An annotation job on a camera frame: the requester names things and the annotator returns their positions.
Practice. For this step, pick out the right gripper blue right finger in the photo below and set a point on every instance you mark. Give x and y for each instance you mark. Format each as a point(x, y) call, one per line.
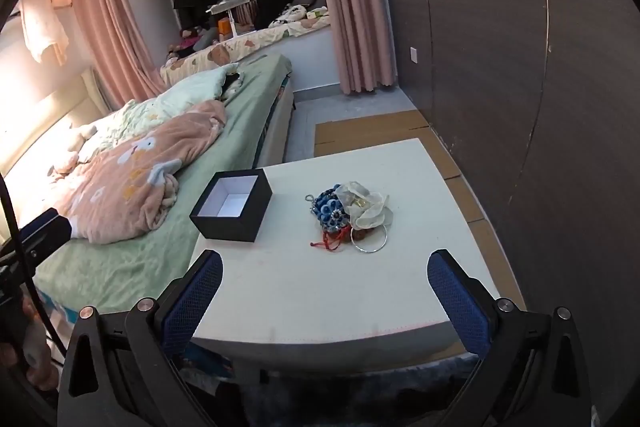
point(465, 300)

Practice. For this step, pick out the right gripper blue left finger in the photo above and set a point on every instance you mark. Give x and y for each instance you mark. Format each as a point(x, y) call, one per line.
point(187, 301)

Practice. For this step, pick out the white butterfly pendant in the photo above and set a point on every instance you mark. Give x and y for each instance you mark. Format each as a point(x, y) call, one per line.
point(366, 209)

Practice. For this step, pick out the black jewelry box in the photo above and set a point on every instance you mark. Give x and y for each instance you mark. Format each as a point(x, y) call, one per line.
point(232, 206)

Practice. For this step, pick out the person's left hand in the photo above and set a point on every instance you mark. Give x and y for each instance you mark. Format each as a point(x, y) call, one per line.
point(41, 372)

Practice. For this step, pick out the green bed sheet mattress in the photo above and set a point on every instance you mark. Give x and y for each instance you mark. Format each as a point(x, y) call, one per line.
point(113, 277)

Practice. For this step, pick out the pink floral fleece blanket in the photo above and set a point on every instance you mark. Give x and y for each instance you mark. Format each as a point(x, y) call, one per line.
point(128, 191)

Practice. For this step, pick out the light green quilt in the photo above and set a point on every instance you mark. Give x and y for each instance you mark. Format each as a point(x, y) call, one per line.
point(137, 118)

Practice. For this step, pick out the beige bed base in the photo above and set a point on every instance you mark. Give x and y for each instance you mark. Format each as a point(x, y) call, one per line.
point(271, 146)

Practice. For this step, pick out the hanging white towel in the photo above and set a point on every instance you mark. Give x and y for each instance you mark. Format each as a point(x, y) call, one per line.
point(43, 31)

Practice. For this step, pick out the floral window seat cushion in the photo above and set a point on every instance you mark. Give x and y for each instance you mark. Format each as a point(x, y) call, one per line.
point(236, 49)

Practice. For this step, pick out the pink curtain left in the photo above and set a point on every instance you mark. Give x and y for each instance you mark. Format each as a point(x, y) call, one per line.
point(121, 57)

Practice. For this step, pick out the flat brown cardboard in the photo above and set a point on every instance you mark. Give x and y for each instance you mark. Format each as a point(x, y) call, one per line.
point(352, 134)

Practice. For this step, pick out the dark wood wardrobe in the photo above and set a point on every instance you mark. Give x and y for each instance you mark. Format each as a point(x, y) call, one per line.
point(537, 101)

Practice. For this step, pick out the small white folding table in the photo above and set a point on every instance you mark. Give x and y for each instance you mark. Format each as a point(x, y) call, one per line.
point(227, 6)

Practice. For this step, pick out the white wall switch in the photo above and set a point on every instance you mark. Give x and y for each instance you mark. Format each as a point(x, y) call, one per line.
point(414, 55)

